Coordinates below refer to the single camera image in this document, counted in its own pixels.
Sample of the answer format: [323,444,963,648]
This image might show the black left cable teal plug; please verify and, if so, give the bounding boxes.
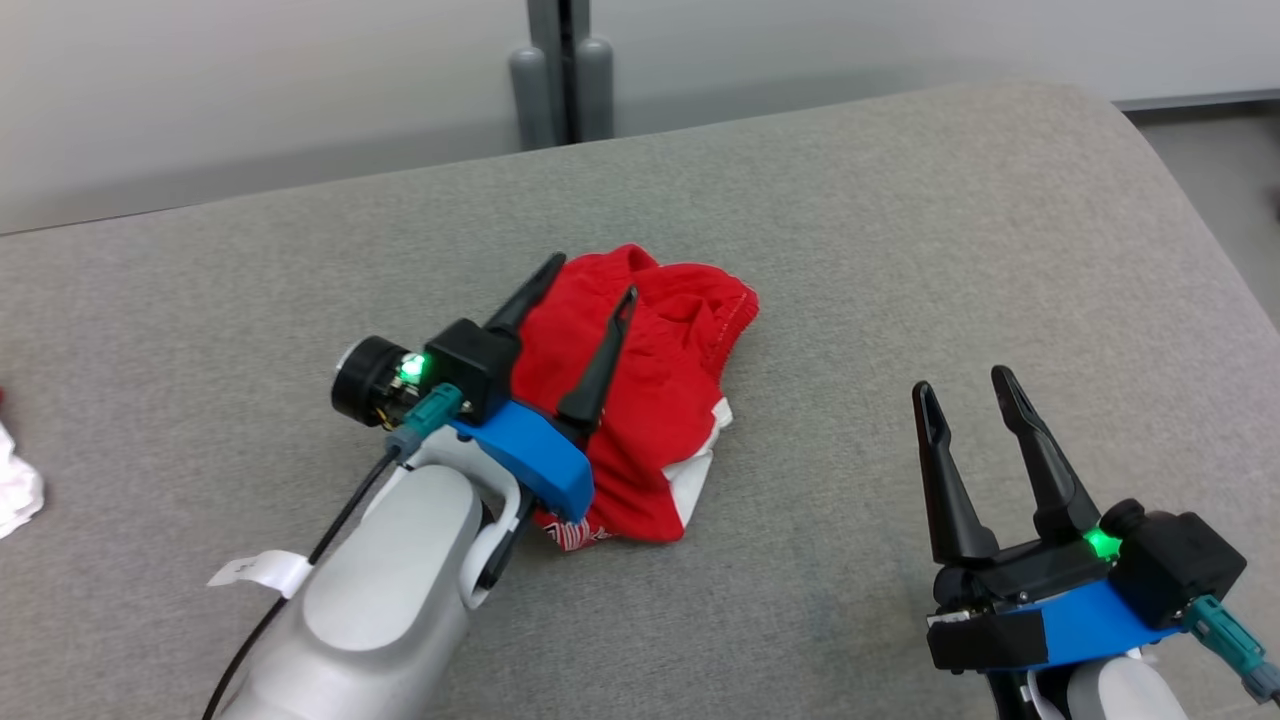
[203,383,466,720]

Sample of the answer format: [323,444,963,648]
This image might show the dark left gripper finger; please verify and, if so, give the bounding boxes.
[555,285,640,438]
[484,252,568,341]

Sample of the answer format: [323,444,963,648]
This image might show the grey rounded cylinder foot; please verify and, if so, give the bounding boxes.
[575,38,616,143]
[508,45,556,151]

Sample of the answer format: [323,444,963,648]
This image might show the red white Bulls jersey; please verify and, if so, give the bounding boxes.
[0,388,46,541]

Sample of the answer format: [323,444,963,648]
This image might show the grey partition post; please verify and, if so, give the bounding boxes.
[527,0,591,146]

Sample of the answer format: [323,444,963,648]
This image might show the red shorts with white waistband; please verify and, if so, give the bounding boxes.
[515,243,761,553]

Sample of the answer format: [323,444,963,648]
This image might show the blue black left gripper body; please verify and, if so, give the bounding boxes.
[331,336,596,522]

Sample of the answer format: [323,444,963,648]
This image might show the white cable label tag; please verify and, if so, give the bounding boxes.
[207,550,313,599]

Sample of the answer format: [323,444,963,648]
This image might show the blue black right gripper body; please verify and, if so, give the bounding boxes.
[926,538,1188,674]

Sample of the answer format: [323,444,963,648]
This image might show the black cable teal plug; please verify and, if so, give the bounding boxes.
[203,383,466,720]
[1183,594,1280,706]

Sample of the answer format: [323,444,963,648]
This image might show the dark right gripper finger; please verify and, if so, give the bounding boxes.
[912,381,1000,565]
[991,365,1102,547]

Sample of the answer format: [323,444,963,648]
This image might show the black right cable teal plug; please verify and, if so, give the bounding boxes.
[1183,594,1280,706]

